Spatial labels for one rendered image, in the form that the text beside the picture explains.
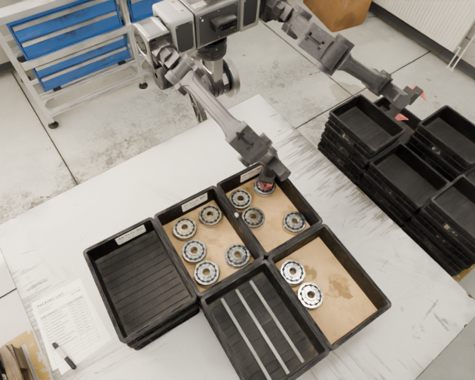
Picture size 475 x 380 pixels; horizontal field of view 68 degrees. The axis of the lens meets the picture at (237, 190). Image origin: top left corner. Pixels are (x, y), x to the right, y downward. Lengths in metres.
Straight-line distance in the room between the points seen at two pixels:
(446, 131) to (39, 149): 2.99
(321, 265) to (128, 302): 0.79
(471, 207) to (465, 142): 0.51
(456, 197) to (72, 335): 2.14
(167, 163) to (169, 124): 1.15
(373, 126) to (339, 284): 1.32
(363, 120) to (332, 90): 0.96
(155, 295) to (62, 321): 0.42
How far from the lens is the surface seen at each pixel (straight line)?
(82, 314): 1.68
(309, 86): 3.44
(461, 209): 2.41
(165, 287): 1.48
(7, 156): 3.26
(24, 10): 2.76
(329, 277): 1.54
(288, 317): 1.46
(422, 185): 2.53
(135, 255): 1.55
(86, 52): 3.03
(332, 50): 1.13
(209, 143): 1.98
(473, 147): 2.76
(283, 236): 1.56
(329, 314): 1.49
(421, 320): 1.77
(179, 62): 1.23
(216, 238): 1.54
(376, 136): 2.50
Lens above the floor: 2.24
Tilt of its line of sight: 58 degrees down
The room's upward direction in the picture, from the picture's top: 4 degrees clockwise
